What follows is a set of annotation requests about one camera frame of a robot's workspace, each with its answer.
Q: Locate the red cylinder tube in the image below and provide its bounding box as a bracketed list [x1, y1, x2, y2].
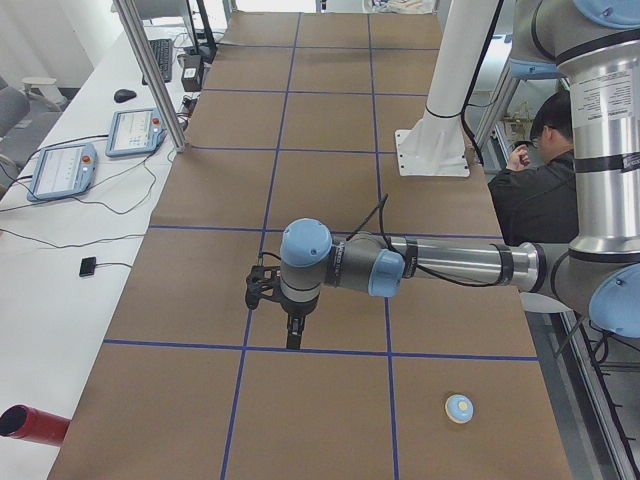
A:
[1, 405, 70, 446]

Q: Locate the blue teach pendant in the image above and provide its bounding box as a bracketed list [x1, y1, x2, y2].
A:
[27, 143, 98, 202]
[105, 108, 166, 158]

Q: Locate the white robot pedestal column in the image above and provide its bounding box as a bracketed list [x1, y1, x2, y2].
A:
[395, 0, 502, 178]

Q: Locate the blue white call bell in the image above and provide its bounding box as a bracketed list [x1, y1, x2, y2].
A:
[444, 394, 474, 424]

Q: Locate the black keyboard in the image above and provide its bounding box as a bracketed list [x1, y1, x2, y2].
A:
[149, 38, 174, 83]

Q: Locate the black monitor stand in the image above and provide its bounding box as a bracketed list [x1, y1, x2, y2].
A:
[196, 0, 218, 64]

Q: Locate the grey office chair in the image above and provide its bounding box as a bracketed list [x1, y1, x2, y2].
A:
[1, 77, 62, 178]

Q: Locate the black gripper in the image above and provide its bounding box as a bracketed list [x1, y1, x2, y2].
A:
[245, 265, 316, 350]

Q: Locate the person in black jacket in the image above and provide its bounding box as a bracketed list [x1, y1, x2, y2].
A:
[488, 90, 579, 246]

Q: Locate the black pendant cable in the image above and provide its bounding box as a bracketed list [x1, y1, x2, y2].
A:
[0, 149, 161, 251]

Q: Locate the black power adapter box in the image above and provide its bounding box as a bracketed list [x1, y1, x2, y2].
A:
[181, 55, 204, 92]

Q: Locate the small black square device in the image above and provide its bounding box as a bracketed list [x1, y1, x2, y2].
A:
[79, 256, 97, 278]

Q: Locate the black computer mouse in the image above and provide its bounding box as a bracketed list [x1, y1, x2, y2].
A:
[113, 89, 137, 104]

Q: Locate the aluminium frame post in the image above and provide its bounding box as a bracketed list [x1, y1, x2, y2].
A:
[113, 0, 186, 153]

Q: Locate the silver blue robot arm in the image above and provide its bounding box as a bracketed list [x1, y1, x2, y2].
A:
[245, 1, 639, 349]

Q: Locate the near blue teach pendant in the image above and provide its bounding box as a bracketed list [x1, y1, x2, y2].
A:
[27, 143, 98, 202]

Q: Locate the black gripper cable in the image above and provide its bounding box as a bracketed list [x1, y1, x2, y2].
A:
[346, 193, 501, 288]

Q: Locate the far blue teach pendant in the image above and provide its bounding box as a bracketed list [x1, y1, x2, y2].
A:
[105, 108, 166, 158]

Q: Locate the white chair seat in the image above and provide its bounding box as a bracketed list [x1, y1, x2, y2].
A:
[519, 292, 572, 314]

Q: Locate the brown paper table cover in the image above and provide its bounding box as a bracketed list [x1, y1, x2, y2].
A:
[50, 13, 571, 479]

